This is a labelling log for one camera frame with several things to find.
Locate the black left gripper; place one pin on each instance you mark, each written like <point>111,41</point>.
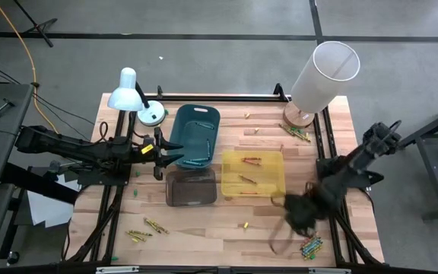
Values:
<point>159,154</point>

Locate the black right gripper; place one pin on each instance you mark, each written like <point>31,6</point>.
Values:
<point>302,213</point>

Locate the teal plastic bin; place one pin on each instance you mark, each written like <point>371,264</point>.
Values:
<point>192,142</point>

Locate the grey translucent plastic bin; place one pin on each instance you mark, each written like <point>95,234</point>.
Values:
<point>190,188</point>

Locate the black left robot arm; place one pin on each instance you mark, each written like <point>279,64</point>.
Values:
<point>70,146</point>

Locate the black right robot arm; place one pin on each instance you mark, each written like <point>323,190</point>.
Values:
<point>356,160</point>

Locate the yellow crayon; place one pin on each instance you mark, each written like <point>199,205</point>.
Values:
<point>314,253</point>

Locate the yellow translucent plastic bin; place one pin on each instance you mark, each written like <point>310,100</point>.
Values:
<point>268,171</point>

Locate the white gooseneck desk lamp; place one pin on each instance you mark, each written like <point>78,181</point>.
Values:
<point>126,95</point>

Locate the short orange crayon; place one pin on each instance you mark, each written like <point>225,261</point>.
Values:
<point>281,148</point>

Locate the white paper sheets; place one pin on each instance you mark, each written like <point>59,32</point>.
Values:
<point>48,211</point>

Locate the white cylinder shade table lamp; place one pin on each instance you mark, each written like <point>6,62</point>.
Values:
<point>321,83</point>

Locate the grey office desk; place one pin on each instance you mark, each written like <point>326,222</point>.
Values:
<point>10,133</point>

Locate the dark grey side desk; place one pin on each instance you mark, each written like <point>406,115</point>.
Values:
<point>433,167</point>

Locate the black tripod stand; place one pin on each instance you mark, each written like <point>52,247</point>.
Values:
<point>36,26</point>

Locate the black aluminium table frame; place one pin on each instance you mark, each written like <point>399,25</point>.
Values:
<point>211,99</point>

